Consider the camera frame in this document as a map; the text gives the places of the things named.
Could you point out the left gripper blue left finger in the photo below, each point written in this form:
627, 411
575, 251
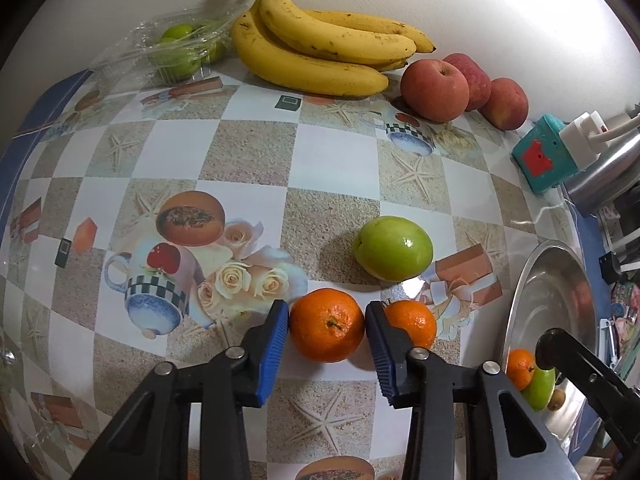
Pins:
269, 349

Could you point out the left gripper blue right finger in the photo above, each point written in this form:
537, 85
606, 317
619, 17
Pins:
381, 342

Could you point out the brown longan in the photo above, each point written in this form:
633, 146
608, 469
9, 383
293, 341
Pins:
557, 400

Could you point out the small green jujube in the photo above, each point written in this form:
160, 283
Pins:
539, 391

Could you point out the large green jujube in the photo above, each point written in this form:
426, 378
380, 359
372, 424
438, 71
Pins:
393, 249

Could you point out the small orange tangerine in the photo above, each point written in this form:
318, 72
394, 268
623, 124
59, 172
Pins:
520, 368

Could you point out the bag of green fruits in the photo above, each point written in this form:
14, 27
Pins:
170, 49

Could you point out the large steel bowl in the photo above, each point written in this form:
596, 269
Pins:
552, 292

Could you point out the black power adapter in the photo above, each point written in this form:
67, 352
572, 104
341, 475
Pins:
610, 268

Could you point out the patterned plastic tablecloth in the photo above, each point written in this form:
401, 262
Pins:
146, 228

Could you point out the teal toy box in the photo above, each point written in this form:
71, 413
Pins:
543, 157

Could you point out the steel thermos jug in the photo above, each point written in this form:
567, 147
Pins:
614, 173

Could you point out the peach coloured apple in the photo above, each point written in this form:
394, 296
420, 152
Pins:
435, 89

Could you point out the red apple right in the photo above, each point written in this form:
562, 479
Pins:
507, 106

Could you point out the red apple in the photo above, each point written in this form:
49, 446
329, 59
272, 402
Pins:
478, 81
507, 106

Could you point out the red apple middle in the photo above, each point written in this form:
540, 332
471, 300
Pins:
478, 81

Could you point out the yellow banana bunch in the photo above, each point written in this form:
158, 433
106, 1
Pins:
333, 53

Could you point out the blue cloth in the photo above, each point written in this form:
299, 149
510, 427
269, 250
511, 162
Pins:
46, 110

